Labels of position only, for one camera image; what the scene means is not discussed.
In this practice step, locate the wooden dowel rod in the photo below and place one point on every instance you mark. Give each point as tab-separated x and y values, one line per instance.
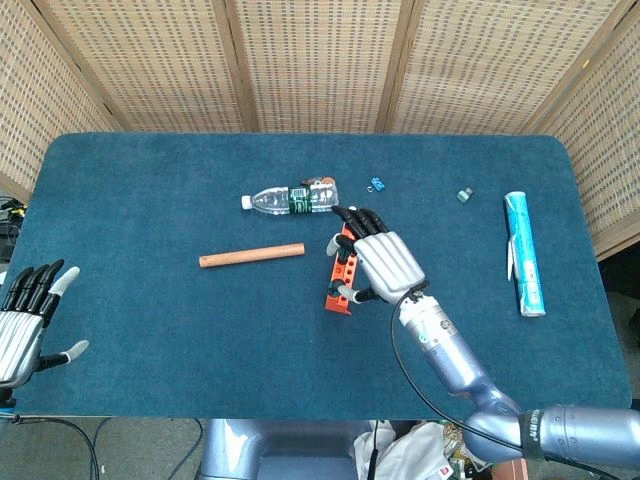
250	255

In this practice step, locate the blue-grey robot torso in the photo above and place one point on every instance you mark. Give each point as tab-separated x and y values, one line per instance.
235	450

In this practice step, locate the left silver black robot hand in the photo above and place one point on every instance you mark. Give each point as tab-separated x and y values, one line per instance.
20	335

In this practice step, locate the clear plastic water bottle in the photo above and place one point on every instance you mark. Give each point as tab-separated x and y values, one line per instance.
270	201

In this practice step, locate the light blue cylindrical tube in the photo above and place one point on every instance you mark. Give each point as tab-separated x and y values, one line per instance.
525	250

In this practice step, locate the blue binder clip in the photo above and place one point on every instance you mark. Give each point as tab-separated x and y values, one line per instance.
378	184

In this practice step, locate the orange tool holder rack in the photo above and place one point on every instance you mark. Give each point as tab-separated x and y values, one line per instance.
340	272

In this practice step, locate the small green eraser block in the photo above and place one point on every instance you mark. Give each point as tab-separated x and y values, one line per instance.
464	195

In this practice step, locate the white plastic bag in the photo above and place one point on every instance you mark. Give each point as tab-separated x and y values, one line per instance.
415	450

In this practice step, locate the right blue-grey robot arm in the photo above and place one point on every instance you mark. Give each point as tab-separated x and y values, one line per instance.
450	360

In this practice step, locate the blue felt table mat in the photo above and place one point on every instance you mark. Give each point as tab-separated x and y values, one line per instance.
150	325

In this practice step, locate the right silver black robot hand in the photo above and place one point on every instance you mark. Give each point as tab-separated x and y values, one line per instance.
387	265

